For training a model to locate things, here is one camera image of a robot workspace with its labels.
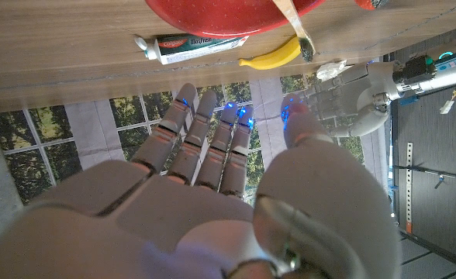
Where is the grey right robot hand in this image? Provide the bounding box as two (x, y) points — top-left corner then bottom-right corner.
(0, 82), (403, 279)

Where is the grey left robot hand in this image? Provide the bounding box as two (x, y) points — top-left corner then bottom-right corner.
(289, 61), (398, 139)

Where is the wooden toothbrush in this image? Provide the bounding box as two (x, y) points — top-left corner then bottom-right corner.
(272, 0), (316, 63)

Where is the white green toothpaste tube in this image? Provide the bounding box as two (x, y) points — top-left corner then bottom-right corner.
(133, 33), (250, 66)

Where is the yellow toy banana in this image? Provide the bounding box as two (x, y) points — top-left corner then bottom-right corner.
(238, 35), (302, 71)

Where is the red bowl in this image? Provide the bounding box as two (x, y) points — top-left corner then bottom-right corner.
(144, 0), (326, 39)

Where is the crumpled white tissue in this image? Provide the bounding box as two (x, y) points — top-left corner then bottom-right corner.
(316, 60), (347, 82)

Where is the white perforated metal strip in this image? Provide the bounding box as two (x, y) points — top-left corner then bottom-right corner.
(405, 142), (413, 235)

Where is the printed window backdrop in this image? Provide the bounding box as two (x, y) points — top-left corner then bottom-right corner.
(0, 73), (392, 206)

